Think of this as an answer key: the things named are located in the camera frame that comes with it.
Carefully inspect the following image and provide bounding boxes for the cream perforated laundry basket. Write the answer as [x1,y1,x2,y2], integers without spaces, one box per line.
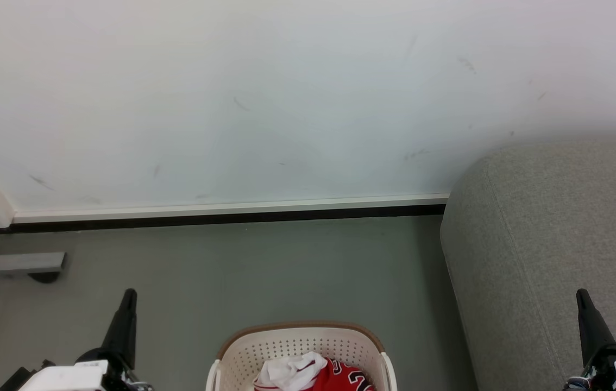
[205,321,398,391]

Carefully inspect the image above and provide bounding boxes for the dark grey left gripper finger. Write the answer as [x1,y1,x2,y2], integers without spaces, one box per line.
[101,288,138,370]

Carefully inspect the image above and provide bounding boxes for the red white garment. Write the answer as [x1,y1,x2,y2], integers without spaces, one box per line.
[254,351,329,391]

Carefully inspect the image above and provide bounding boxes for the grey fabric sofa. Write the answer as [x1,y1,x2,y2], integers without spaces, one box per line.
[439,140,616,391]

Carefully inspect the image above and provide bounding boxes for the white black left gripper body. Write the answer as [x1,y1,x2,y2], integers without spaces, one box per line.
[17,349,152,391]

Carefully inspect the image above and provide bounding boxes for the grey metal frame leg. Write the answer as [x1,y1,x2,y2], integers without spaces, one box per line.
[0,223,66,348]

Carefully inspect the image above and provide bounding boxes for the white black wall baseboard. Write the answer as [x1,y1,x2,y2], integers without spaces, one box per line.
[0,193,451,235]

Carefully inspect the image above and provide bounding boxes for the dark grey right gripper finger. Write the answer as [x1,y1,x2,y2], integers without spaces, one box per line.
[576,288,616,368]

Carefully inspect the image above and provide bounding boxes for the red jersey black numbers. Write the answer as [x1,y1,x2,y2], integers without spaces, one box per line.
[308,357,376,391]

